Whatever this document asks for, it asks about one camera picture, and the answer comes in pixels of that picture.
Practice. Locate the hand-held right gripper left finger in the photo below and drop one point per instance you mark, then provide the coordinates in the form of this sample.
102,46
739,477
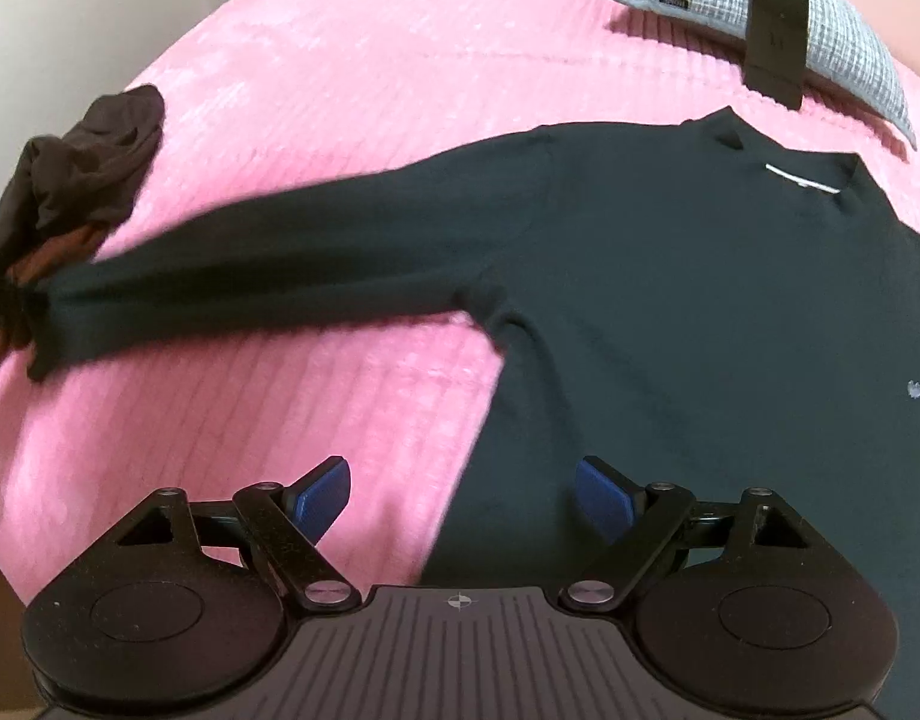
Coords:
323,497

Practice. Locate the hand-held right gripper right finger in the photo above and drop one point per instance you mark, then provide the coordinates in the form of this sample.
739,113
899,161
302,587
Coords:
604,499

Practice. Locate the dark green long-sleeve sweater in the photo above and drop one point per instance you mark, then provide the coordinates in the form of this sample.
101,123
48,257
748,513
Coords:
655,277

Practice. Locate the pink ribbed blanket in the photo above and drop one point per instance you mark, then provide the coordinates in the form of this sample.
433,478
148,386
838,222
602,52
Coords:
340,127

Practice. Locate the dark brown crumpled garment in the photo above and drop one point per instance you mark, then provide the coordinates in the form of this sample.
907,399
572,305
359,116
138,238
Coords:
85,157

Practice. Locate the black rectangular phone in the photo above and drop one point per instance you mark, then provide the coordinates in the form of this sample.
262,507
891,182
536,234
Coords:
775,37

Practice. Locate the grey checked pillow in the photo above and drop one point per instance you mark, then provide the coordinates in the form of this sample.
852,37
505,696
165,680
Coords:
827,22

